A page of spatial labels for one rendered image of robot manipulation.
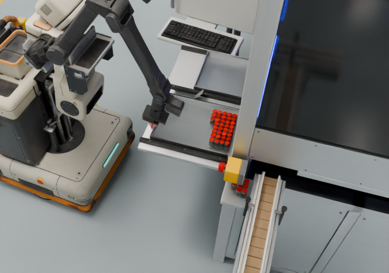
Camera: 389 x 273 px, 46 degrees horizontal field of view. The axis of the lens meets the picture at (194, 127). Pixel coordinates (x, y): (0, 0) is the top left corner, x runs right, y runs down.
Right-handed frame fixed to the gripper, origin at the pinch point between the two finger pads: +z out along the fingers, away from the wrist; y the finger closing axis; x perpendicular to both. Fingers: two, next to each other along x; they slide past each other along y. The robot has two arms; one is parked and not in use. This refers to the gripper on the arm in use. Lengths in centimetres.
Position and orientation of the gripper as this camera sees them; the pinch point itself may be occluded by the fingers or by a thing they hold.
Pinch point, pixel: (152, 126)
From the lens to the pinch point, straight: 199.6
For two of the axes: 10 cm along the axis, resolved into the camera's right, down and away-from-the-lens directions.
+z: -2.3, 5.9, 7.8
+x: 2.6, -7.4, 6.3
